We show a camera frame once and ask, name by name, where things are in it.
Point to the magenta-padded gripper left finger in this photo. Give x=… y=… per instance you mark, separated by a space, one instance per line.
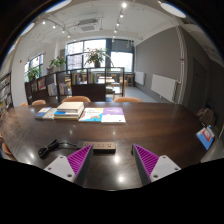
x=61 y=168

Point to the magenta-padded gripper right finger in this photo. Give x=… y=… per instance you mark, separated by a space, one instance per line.
x=163 y=166

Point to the black power strip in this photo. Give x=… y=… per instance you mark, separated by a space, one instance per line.
x=100 y=147

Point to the blue and red booklet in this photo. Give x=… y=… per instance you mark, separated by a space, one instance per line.
x=205 y=137

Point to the blue flat book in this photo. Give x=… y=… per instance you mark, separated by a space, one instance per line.
x=41 y=113

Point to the orange chair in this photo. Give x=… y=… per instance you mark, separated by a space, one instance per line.
x=76 y=99
x=5 y=148
x=127 y=99
x=38 y=102
x=23 y=104

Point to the cream thick book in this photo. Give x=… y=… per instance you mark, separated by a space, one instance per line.
x=70 y=106

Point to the purple paperback book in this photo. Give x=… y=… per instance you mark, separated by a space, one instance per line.
x=113 y=115

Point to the large white radiator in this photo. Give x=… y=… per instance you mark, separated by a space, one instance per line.
x=163 y=87

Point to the dark wooden shelf unit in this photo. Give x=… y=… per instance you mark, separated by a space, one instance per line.
x=86 y=90

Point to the dark grey door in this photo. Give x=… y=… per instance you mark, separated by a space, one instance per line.
x=198 y=86

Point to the small white radiator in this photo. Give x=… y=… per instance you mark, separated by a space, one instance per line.
x=140 y=78

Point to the small potted plant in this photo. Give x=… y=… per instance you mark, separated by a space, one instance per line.
x=33 y=72

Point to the medium potted plant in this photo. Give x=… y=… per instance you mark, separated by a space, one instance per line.
x=57 y=62

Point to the large potted plant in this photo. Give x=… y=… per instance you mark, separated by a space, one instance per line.
x=96 y=56

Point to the ceiling air conditioner unit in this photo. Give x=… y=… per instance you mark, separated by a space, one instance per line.
x=88 y=25

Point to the ceiling spotlights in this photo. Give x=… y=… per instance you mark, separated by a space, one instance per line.
x=124 y=5

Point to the wall bookshelf with books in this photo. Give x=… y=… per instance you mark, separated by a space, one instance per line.
x=5 y=93

